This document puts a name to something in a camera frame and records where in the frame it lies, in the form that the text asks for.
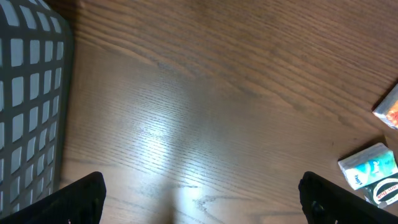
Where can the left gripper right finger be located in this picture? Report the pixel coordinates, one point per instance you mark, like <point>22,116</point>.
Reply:
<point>325,202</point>

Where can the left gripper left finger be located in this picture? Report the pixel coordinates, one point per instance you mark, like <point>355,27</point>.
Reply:
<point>79,202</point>

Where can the light teal small packet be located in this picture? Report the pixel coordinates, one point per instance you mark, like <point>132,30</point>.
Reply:
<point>368,166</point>

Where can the dark green round-label packet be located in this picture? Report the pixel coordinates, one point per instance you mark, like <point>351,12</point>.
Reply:
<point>383,192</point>

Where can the orange small box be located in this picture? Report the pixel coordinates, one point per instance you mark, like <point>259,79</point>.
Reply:
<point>386,110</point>

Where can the grey plastic mesh basket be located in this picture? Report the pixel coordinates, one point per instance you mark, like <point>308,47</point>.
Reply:
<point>36,61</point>

